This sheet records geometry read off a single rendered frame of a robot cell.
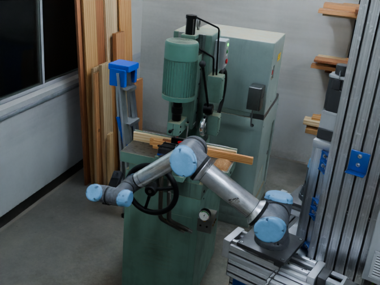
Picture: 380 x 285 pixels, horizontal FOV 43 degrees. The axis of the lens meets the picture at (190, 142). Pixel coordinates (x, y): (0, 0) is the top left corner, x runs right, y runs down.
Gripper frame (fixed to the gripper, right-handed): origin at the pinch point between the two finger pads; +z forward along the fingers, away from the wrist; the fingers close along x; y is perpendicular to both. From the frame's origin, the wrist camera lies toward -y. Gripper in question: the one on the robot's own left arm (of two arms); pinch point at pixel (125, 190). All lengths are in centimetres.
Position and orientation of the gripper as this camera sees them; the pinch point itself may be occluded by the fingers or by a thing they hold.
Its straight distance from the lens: 247.2
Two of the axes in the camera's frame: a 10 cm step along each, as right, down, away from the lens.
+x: 9.5, 1.4, -2.9
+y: -1.8, 9.8, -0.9
